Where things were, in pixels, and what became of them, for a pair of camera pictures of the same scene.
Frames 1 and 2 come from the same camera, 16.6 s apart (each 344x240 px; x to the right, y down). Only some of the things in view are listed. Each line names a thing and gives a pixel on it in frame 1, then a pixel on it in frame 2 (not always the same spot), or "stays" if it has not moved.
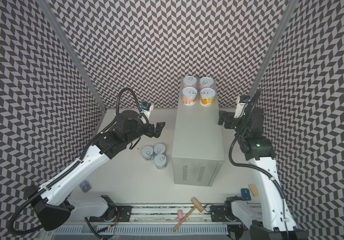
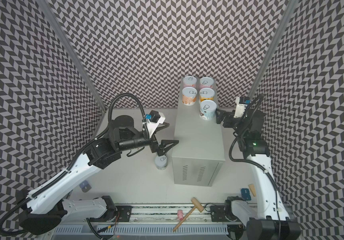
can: (189, 95) stays
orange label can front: (207, 97) stays
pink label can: (206, 82) stays
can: (147, 153) -> (208, 109)
